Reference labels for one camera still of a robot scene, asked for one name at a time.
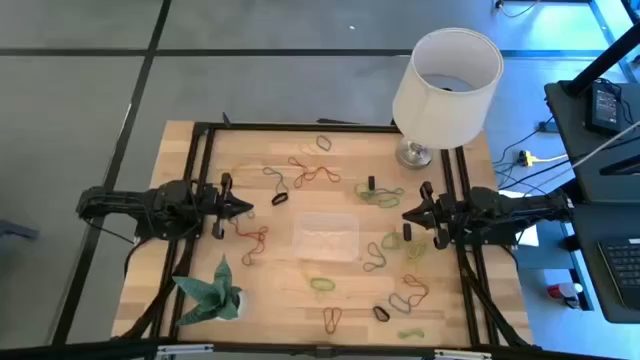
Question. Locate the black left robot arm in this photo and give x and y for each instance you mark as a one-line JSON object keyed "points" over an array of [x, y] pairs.
{"points": [[125, 200]]}

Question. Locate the black keyboard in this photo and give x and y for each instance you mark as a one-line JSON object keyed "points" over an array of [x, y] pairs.
{"points": [[625, 270]]}

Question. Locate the orange rubber band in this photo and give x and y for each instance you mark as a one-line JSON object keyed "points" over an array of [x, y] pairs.
{"points": [[327, 168]]}

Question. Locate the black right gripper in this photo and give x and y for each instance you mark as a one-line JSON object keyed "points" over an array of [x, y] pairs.
{"points": [[447, 212]]}

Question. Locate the black rubber band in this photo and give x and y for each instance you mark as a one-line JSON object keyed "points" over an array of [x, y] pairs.
{"points": [[273, 201], [407, 232], [386, 318]]}

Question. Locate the bands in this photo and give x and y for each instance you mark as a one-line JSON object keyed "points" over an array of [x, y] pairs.
{"points": [[426, 287]]}

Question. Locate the white shade silver table lamp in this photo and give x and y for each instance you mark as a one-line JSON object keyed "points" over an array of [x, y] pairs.
{"points": [[445, 100]]}

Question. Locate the wide green rubber band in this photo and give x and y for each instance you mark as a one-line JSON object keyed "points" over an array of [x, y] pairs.
{"points": [[312, 284]]}

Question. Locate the grey floor object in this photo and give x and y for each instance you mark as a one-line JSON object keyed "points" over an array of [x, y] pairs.
{"points": [[15, 230]]}

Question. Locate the teal rubber band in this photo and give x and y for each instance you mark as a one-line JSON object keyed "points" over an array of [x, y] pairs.
{"points": [[250, 218], [382, 256], [278, 176], [395, 190]]}

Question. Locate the green plant in white pot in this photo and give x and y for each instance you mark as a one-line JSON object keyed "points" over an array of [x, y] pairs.
{"points": [[215, 297]]}

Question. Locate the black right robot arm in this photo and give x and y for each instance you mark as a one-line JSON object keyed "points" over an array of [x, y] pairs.
{"points": [[520, 205]]}

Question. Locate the small black block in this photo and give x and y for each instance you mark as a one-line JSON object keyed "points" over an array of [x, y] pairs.
{"points": [[371, 183]]}

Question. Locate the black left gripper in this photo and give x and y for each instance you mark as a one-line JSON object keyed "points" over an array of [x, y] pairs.
{"points": [[215, 205]]}

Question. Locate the black pole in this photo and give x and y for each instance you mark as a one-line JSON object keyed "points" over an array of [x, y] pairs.
{"points": [[605, 60]]}

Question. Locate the red and white bottle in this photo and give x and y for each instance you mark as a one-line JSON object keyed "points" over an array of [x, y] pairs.
{"points": [[560, 291]]}

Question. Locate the yellow rubber band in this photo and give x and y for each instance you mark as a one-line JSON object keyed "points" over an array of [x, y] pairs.
{"points": [[305, 149]]}

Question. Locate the red rubber band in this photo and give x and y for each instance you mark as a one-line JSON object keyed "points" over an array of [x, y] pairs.
{"points": [[250, 234], [325, 320], [305, 172]]}

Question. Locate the silver metal bracket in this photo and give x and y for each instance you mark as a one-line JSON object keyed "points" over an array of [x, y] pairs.
{"points": [[185, 349], [462, 355]]}

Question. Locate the black floor socket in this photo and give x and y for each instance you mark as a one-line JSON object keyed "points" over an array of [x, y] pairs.
{"points": [[547, 126]]}

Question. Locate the yellow-green rubber band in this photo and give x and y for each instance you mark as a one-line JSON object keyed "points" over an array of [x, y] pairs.
{"points": [[410, 250]]}

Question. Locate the clear plastic bin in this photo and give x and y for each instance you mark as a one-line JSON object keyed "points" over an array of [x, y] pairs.
{"points": [[325, 237]]}

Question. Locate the yellow power plug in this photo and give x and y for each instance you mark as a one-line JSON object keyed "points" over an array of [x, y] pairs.
{"points": [[526, 158]]}

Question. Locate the black electronic box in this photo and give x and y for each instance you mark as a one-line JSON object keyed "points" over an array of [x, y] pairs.
{"points": [[602, 107]]}

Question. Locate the black side desk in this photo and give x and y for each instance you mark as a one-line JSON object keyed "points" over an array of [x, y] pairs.
{"points": [[590, 220]]}

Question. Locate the blue rubber band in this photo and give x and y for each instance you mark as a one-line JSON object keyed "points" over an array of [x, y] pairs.
{"points": [[318, 141], [390, 300]]}

